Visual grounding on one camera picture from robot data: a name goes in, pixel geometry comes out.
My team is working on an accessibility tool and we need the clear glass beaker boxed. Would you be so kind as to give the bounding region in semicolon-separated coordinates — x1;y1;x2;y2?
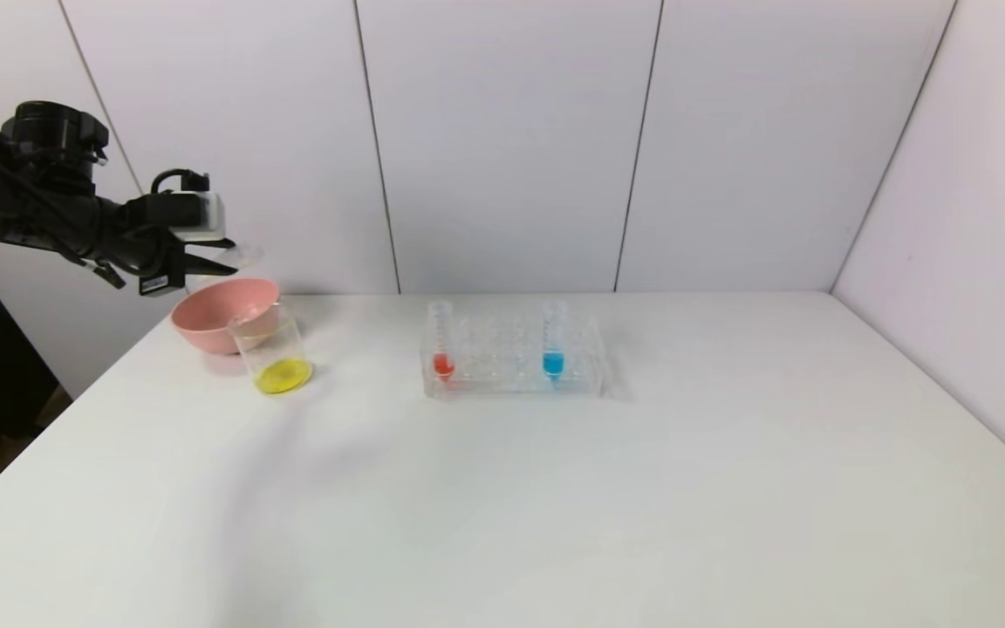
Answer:
229;304;314;395

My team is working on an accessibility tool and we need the pink bowl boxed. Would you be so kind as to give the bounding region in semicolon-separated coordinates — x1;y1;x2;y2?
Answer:
172;279;284;356

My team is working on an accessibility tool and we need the test tube with red pigment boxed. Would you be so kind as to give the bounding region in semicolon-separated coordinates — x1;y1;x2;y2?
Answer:
427;300;457;383

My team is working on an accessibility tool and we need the black furniture piece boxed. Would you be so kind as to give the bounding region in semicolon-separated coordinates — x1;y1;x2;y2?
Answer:
0;262;62;447

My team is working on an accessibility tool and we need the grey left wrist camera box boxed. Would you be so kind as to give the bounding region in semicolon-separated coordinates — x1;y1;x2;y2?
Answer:
172;191;227;243

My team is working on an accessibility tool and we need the clear acrylic test tube rack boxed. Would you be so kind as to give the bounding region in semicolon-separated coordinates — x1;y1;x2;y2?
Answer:
420;311;610;399

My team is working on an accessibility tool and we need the black camera cable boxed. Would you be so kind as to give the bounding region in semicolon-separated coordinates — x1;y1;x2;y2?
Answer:
151;167;210;201

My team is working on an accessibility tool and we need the test tube with blue pigment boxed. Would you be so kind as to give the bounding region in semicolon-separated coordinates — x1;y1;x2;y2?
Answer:
541;301;569;382

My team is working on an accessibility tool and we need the test tube with yellow pigment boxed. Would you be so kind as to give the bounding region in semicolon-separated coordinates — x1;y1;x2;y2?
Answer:
186;243;266;294

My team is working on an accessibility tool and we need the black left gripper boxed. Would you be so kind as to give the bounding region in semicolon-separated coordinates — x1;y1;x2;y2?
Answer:
99;228;239;297

